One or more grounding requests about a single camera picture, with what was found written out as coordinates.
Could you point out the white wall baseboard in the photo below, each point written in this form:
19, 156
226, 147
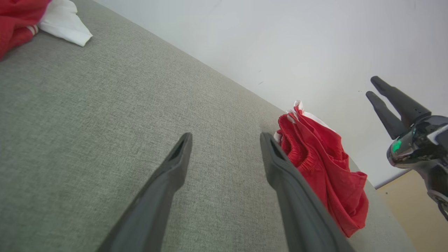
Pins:
393, 178

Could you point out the red and white garment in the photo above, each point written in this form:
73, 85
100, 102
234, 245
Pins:
17, 21

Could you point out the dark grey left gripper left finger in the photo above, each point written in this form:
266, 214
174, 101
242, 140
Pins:
154, 210

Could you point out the red garment with black lettering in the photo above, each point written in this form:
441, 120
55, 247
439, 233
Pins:
325, 157

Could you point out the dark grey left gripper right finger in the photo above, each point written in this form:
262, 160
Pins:
301, 217

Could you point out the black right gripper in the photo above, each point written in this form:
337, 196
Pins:
420, 147

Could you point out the grey fabric sofa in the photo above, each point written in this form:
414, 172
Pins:
105, 105

